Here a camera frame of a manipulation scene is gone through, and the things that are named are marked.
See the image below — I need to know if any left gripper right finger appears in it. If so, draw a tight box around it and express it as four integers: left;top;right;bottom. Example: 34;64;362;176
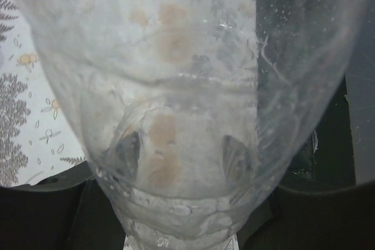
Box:
222;135;375;250

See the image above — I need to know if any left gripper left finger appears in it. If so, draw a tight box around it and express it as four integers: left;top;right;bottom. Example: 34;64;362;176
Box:
1;163;128;249

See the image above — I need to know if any clear plastic bottle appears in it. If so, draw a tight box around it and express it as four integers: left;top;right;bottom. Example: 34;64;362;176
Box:
15;0;367;249

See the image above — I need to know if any floral patterned table mat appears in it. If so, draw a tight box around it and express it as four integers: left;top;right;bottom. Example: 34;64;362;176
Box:
1;0;84;187

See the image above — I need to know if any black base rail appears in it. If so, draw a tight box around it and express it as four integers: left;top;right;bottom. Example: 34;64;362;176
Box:
255;0;373;186

